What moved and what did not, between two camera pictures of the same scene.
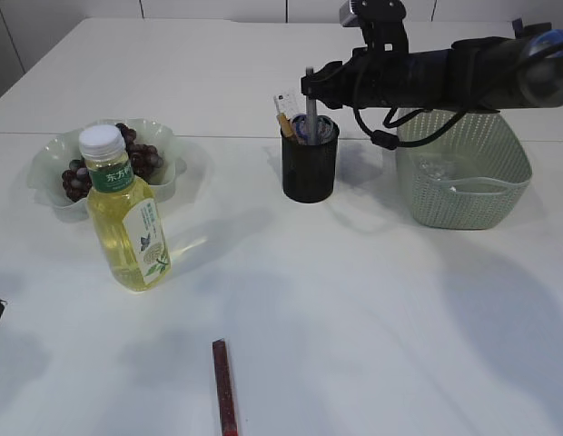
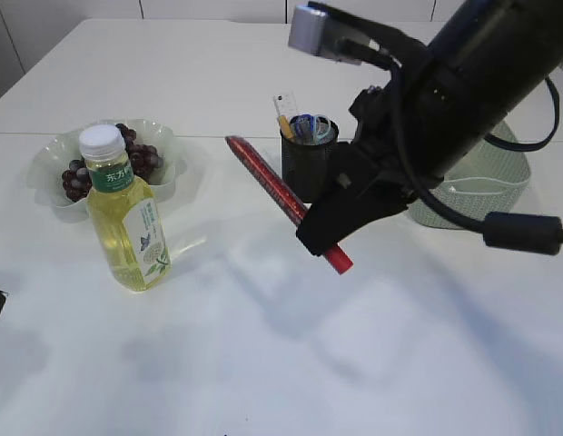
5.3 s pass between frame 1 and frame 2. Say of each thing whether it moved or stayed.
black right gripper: moved
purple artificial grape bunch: stayed
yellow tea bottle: stayed
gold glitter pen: stayed
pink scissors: stayed
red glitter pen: moved
